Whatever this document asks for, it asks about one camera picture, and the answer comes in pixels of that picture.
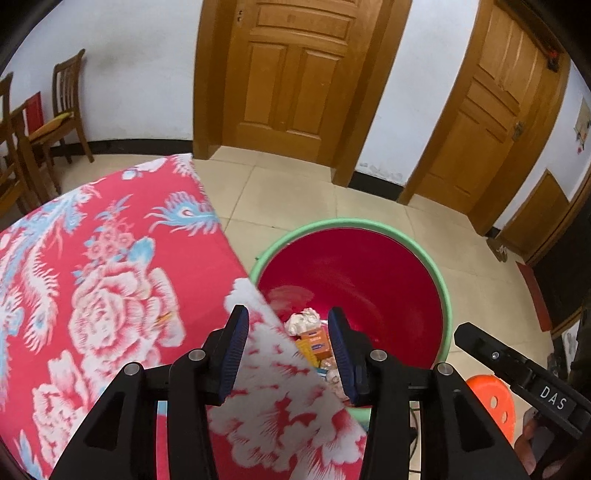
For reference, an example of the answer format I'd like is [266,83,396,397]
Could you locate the person's right hand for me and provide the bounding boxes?
[514,419,541,475]

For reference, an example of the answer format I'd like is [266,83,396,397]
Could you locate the orange plastic stool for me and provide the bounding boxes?
[465,375,515,446]

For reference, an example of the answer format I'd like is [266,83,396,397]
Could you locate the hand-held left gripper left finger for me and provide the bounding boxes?
[48,305,250,480]

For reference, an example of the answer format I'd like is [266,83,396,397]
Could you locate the wooden door with latch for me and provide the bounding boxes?
[397,0,573,236]

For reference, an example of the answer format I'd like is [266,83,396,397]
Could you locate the small orange carton box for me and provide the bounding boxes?
[295,325,334,363]

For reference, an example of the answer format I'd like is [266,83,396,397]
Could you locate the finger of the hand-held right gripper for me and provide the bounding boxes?
[453,322,540,394]

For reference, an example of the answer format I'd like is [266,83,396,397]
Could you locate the red floor mat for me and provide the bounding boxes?
[516,262,552,332]

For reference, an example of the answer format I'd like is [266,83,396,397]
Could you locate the wall paper notice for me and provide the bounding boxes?
[574,97,591,155]

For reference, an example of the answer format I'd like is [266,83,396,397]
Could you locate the tall-backed wooden chair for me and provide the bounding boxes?
[0,73,40,215]

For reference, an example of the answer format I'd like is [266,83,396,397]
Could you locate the wooden chair with cushion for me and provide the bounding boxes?
[28,48,95,164]

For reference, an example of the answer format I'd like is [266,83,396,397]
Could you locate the yellow seat cushion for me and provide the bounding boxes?
[30,113,75,137]

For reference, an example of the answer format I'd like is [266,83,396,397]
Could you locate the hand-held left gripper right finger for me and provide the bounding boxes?
[327,308,529,480]

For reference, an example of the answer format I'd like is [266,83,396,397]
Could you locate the red board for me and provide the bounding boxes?
[24,91,44,134]

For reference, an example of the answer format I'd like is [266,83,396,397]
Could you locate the wooden panel door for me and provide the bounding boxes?
[193,0,414,188]

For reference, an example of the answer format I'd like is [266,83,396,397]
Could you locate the red floral tablecloth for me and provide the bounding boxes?
[0,154,370,480]

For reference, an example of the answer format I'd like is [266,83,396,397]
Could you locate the red basin with green rim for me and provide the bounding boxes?
[249,219,452,416]

